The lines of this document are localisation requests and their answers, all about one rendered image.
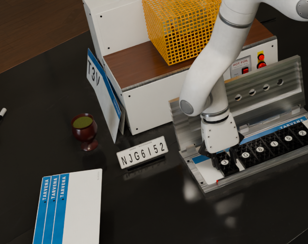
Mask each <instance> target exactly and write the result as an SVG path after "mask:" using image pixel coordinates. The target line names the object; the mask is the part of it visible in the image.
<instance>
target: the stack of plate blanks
mask: <svg viewBox="0 0 308 244"><path fill-rule="evenodd" d="M50 180H51V176H46V177H43V179H42V185H41V191H40V198H39V205H38V211H37V218H36V224H35V231H34V237H33V244H42V240H43V233H44V223H45V216H46V209H47V202H48V194H49V187H50Z"/></svg>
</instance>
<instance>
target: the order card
mask: <svg viewBox="0 0 308 244"><path fill-rule="evenodd" d="M166 152H168V149H167V145H166V142H165V139H164V136H162V137H159V138H156V139H153V140H151V141H148V142H145V143H142V144H140V145H137V146H134V147H131V148H129V149H126V150H123V151H121V152H118V153H117V157H118V160H119V163H120V166H121V168H122V169H123V168H126V167H129V166H131V165H134V164H137V163H140V162H142V161H145V160H148V159H150V158H153V157H155V156H158V155H161V154H163V153H166Z"/></svg>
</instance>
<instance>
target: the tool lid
mask: <svg viewBox="0 0 308 244"><path fill-rule="evenodd" d="M279 79H282V83H281V84H280V85H278V84H277V81H278V80H279ZM224 84H225V89H226V94H227V99H228V104H229V110H230V113H231V114H232V116H233V118H234V121H235V124H236V127H237V130H239V129H240V128H239V127H240V126H243V125H245V124H248V125H249V126H250V125H253V124H256V123H258V122H261V121H262V122H263V123H262V124H264V123H267V122H270V121H272V120H275V119H278V118H279V115H280V114H282V113H285V112H288V111H290V110H292V109H291V108H292V107H294V106H297V105H299V106H304V105H306V102H305V93H304V85H303V76H302V67H301V59H300V56H298V55H295V56H293V57H290V58H287V59H284V60H281V61H278V62H276V63H273V64H270V65H267V66H265V67H262V68H259V69H256V70H253V71H250V72H248V73H245V74H242V75H239V76H236V77H233V78H231V79H228V80H225V81H224ZM265 84H268V88H267V89H266V90H264V89H263V87H264V85H265ZM252 89H254V94H252V95H250V94H249V91H250V90H252ZM238 94H240V98H239V99H238V100H235V96H236V95H238ZM168 105H169V109H170V112H171V117H172V121H173V125H174V129H175V133H176V138H177V142H178V147H179V149H180V150H181V151H183V150H186V147H187V146H189V145H192V144H195V145H196V146H197V145H199V144H202V143H203V140H202V131H201V119H202V118H201V116H200V114H199V115H196V116H188V115H186V114H185V113H183V111H182V110H181V108H180V105H179V97H177V98H175V99H172V100H169V101H168Z"/></svg>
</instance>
